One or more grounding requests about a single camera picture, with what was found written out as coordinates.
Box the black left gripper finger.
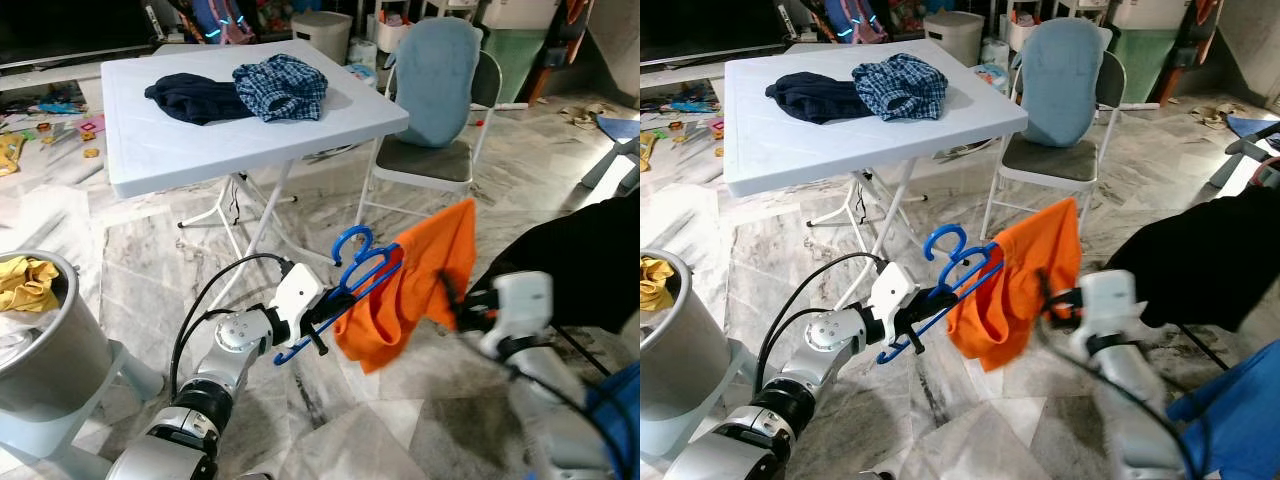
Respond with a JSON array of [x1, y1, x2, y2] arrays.
[[332, 268, 396, 306], [930, 268, 999, 305]]

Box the orange printed shirt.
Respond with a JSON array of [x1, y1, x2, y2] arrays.
[[945, 197, 1084, 373], [333, 198, 479, 374]]

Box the blue plastic hanger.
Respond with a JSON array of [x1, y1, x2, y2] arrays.
[[875, 225, 1006, 367], [275, 225, 406, 367]]

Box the yellow shirt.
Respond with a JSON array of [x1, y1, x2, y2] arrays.
[[640, 255, 680, 312], [0, 255, 62, 314]]

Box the black garment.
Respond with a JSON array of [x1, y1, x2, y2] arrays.
[[470, 195, 641, 336], [1105, 185, 1280, 332]]

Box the white folding chair grey seat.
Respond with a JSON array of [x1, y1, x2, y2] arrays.
[[980, 15, 1127, 241], [355, 15, 504, 227]]

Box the blue garment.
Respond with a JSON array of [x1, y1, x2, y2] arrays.
[[1165, 340, 1280, 480], [585, 360, 641, 480]]

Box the blue plaid shirt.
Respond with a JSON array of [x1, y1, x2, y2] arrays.
[[853, 53, 950, 124], [233, 53, 331, 124]]

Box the light blue cushion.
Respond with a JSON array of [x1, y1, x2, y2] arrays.
[[393, 17, 484, 149], [1020, 17, 1112, 149]]

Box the grey plastic bucket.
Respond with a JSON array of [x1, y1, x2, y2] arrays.
[[640, 250, 732, 422], [0, 250, 117, 422]]

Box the blue floor mat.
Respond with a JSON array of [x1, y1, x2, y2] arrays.
[[1225, 113, 1280, 142], [597, 114, 641, 142]]

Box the navy garment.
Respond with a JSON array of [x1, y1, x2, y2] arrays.
[[765, 72, 877, 127], [143, 72, 257, 127]]

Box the green laundry hamper white lid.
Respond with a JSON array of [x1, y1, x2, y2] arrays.
[[1110, 0, 1192, 107], [490, 0, 562, 107]]

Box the grey lidded bin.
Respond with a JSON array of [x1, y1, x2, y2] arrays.
[[290, 10, 354, 67], [922, 10, 987, 67]]

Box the dark backpack cyan stripes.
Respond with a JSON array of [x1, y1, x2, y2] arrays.
[[190, 0, 257, 47], [820, 0, 887, 44]]

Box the white television stand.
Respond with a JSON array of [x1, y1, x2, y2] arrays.
[[640, 55, 791, 90], [0, 55, 151, 93]]

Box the black television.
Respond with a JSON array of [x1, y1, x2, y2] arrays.
[[0, 0, 161, 67], [640, 0, 791, 67]]

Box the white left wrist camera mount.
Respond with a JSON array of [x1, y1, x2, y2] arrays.
[[868, 262, 922, 342], [268, 262, 327, 347]]

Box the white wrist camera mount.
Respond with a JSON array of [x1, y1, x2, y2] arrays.
[[1078, 270, 1142, 347], [868, 262, 922, 342], [268, 262, 327, 347], [480, 270, 555, 357]]

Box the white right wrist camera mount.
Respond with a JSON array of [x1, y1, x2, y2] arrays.
[[480, 270, 555, 357], [1078, 270, 1142, 347]]

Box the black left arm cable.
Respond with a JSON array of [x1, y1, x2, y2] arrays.
[[175, 308, 246, 381], [760, 306, 836, 381], [168, 252, 297, 401], [752, 250, 886, 399]]

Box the brown wooden post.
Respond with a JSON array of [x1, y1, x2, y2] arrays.
[[1185, 0, 1226, 99], [538, 0, 583, 101]]

